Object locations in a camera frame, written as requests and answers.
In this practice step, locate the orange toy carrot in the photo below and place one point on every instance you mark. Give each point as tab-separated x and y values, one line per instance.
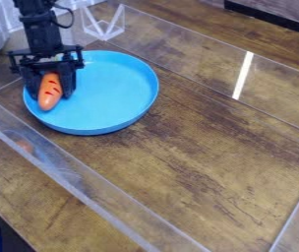
50	90

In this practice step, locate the blue round tray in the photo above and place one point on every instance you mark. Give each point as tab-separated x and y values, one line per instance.
118	87

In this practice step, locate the black bar at back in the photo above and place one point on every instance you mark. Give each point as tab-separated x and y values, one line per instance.
262	15

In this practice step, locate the clear acrylic barrier wall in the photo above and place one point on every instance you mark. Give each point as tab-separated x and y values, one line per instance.
201	177

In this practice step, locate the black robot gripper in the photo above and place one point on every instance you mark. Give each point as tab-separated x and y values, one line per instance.
48	54

